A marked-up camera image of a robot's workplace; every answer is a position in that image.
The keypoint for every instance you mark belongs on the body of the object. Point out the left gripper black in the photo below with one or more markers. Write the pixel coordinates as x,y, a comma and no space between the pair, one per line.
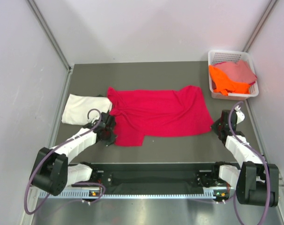
111,140

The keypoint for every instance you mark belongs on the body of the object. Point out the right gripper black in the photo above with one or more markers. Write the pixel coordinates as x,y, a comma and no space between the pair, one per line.
214,127

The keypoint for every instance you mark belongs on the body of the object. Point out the crimson red t-shirt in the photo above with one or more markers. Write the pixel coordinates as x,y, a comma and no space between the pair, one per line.
158,113

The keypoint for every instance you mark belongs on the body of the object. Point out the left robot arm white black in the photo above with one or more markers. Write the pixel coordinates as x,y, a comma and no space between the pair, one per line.
51,171

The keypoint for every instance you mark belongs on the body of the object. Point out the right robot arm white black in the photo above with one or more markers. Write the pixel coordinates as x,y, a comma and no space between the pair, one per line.
249,180

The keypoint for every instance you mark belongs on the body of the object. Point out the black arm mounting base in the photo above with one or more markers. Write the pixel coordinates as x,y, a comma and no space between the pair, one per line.
189,174

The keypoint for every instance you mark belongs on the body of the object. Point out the dark grey table mat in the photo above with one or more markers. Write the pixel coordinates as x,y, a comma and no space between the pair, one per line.
95,79

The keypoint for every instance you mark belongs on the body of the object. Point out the folded white t-shirt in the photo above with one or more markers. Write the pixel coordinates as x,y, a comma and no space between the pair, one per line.
78,109

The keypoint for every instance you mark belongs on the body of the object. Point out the orange t-shirt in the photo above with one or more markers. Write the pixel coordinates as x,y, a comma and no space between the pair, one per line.
224,85

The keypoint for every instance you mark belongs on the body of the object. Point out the pink t-shirt in basket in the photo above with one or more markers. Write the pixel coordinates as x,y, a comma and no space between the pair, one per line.
238,71

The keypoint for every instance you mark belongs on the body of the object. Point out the white plastic basket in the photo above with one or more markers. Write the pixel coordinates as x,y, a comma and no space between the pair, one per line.
220,56

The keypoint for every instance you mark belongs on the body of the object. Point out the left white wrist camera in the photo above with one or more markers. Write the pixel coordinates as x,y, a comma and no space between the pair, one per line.
92,123

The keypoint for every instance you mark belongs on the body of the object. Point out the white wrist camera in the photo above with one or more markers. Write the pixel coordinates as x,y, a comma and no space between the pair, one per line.
92,123
239,114

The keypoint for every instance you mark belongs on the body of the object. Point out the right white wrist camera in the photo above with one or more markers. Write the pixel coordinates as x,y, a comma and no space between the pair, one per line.
239,114

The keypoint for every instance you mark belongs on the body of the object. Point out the grey slotted cable duct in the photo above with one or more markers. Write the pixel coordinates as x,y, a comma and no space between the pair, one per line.
73,193

